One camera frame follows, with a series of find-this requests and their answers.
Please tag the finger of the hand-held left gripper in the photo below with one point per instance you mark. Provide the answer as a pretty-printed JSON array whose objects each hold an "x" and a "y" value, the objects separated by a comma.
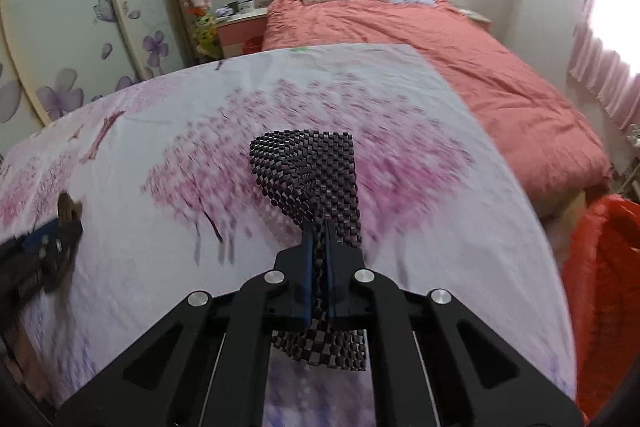
[{"x": 55, "y": 247}]

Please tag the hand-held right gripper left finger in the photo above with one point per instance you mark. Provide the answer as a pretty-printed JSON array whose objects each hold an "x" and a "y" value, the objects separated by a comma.
[{"x": 305, "y": 302}]

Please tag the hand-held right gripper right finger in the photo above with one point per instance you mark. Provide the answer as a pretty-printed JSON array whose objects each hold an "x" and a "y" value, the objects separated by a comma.
[{"x": 346, "y": 287}]

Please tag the small brown object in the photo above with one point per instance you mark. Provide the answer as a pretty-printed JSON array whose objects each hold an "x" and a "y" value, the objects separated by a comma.
[{"x": 69, "y": 209}]

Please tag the dark checkered cloth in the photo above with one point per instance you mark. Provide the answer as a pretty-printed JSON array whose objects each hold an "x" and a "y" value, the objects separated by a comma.
[{"x": 320, "y": 177}]

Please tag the orange basket with red bag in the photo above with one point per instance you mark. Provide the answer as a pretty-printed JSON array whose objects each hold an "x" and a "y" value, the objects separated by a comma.
[{"x": 605, "y": 307}]

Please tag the glass sliding-door wardrobe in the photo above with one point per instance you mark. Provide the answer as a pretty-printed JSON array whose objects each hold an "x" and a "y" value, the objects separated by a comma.
[{"x": 65, "y": 32}]

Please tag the bed with pink duvet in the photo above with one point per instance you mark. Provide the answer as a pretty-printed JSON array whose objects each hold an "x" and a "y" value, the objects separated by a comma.
[{"x": 475, "y": 82}]

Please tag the small orange bin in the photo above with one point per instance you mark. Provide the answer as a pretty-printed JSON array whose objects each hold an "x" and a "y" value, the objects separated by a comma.
[{"x": 254, "y": 45}]

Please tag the pink and white nightstand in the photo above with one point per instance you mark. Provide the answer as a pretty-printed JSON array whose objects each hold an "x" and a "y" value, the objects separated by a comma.
[
  {"x": 240, "y": 29},
  {"x": 472, "y": 13}
]

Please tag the hanging column of plush toys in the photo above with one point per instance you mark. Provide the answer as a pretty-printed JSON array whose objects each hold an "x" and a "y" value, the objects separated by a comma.
[{"x": 197, "y": 2}]

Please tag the dark mug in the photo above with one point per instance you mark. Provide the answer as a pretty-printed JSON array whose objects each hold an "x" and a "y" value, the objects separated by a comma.
[{"x": 232, "y": 8}]

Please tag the pink curtain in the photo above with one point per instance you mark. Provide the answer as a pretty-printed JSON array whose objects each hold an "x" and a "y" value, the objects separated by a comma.
[{"x": 610, "y": 72}]

